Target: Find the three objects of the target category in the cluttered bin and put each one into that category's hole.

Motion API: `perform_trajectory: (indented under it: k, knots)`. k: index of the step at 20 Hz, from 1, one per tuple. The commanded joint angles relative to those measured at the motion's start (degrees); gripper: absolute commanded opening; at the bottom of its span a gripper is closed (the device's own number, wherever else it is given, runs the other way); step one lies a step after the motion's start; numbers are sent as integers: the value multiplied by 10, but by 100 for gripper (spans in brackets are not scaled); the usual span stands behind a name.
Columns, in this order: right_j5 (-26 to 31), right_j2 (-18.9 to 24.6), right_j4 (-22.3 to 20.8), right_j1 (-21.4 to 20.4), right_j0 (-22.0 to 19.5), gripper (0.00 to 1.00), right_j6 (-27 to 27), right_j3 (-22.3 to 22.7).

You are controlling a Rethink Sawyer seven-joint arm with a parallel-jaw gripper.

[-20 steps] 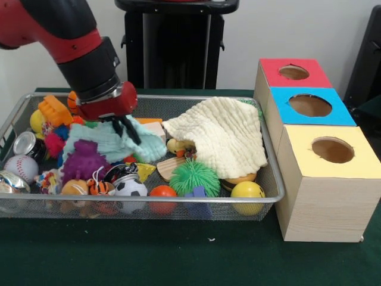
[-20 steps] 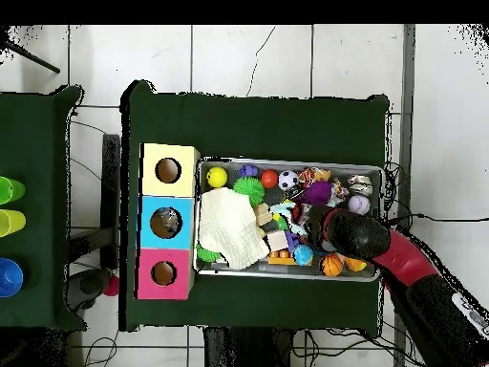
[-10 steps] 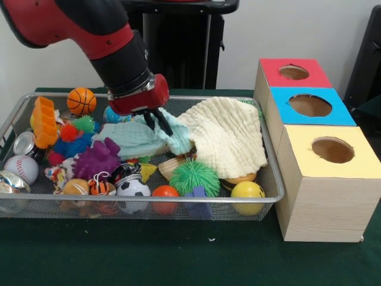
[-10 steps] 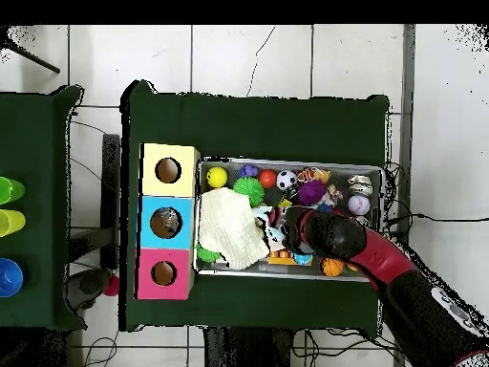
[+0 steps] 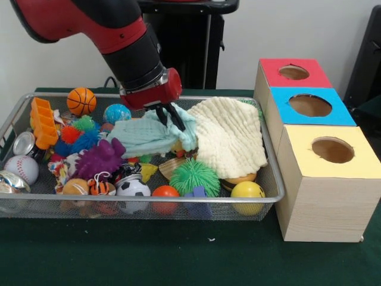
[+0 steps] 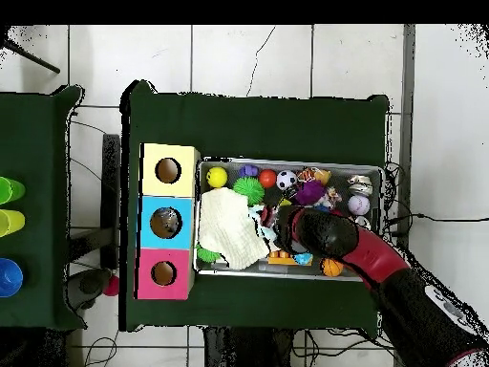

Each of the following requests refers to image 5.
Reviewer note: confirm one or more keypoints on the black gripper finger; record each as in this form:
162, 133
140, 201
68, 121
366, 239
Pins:
161, 116
177, 119

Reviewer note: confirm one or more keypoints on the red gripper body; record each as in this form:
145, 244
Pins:
151, 95

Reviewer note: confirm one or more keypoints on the mint knitted cloth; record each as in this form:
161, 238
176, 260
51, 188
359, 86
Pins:
143, 134

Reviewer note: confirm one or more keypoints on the cream knitted cloth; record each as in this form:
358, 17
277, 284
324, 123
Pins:
232, 140

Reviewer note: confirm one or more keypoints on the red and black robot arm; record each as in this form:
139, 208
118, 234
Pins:
89, 24

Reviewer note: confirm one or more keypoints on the silver mesh bin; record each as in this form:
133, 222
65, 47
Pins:
214, 210

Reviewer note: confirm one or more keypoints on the wooden box with three holes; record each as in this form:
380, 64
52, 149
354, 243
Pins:
327, 208

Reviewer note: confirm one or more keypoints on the blue globe ball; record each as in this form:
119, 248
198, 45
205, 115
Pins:
117, 113

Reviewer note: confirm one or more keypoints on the orange toy basketball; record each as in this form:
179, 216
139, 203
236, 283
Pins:
81, 101

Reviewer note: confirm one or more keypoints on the plain orange ball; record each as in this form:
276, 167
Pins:
165, 191

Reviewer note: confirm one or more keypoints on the toy soccer ball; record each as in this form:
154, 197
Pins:
133, 188

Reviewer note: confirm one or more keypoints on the purple bumpy soft toy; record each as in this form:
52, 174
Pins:
98, 161

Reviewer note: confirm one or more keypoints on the yellow smiley ball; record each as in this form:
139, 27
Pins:
247, 189

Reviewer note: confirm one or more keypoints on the large orange toy brick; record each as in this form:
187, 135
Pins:
44, 125

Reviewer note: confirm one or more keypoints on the black can with silver top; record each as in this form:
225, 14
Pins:
25, 143

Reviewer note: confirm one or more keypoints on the dark green table cloth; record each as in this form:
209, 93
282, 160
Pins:
370, 108
178, 256

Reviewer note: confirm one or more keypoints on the white toy baseball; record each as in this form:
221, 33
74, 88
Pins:
22, 168

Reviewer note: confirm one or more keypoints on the crumpled silver can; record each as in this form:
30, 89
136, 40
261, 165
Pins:
12, 180

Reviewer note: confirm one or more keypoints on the black stand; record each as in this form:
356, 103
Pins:
366, 59

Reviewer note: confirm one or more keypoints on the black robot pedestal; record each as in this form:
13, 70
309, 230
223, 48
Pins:
190, 44

